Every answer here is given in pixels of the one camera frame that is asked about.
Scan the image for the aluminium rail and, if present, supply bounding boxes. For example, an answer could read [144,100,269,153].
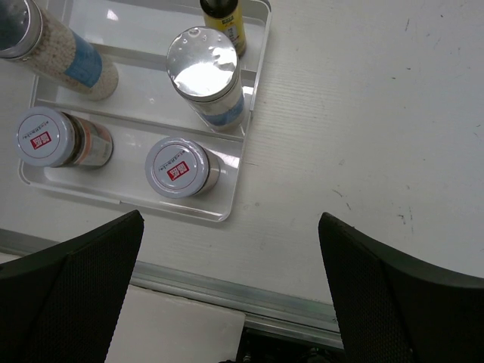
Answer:
[0,228,345,349]

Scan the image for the white organizer tray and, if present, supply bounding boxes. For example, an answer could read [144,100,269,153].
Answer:
[19,1,271,222]

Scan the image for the white-lid pinkish spice jar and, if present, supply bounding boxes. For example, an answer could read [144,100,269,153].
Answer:
[144,137,220,199]

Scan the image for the yellow small sauce bottle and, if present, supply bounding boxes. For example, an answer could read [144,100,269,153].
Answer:
[200,0,247,57]

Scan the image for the white-lid dark spice jar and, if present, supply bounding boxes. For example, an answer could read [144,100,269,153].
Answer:
[14,107,113,168]

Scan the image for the blue-label bead shaker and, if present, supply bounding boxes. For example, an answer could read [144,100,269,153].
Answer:
[1,1,119,101]

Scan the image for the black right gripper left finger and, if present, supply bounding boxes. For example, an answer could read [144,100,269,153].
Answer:
[1,210,144,362]

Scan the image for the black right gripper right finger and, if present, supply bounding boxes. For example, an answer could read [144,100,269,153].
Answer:
[318,213,483,362]

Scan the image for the blue-label salt shaker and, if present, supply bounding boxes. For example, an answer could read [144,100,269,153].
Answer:
[166,26,245,131]

